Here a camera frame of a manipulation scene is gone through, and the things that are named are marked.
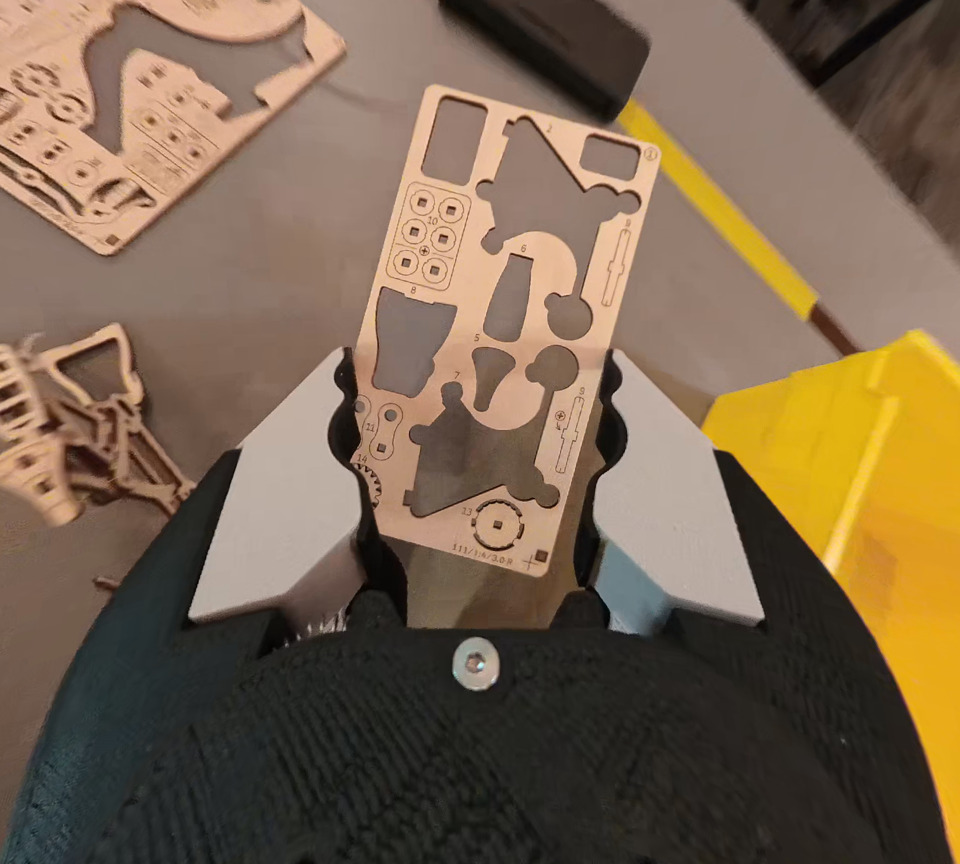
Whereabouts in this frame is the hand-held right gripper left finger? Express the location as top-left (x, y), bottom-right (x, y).
top-left (187, 346), bottom-right (410, 629)

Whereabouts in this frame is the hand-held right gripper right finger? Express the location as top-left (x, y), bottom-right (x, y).
top-left (573, 348), bottom-right (768, 639)

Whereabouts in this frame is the small wooden parts sheet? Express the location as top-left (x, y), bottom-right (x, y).
top-left (352, 84), bottom-right (663, 580)

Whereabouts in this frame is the wooden bicycle model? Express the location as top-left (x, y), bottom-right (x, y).
top-left (0, 322), bottom-right (198, 528)

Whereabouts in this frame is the wooden parts sheet with gears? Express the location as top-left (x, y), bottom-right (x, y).
top-left (0, 0), bottom-right (348, 258)

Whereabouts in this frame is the yellow plastic bin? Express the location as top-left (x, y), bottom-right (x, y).
top-left (701, 330), bottom-right (960, 835)

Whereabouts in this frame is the yellow edge strip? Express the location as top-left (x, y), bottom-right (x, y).
top-left (618, 100), bottom-right (819, 318)

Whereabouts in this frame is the black rectangular case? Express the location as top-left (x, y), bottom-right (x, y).
top-left (438, 0), bottom-right (652, 124)

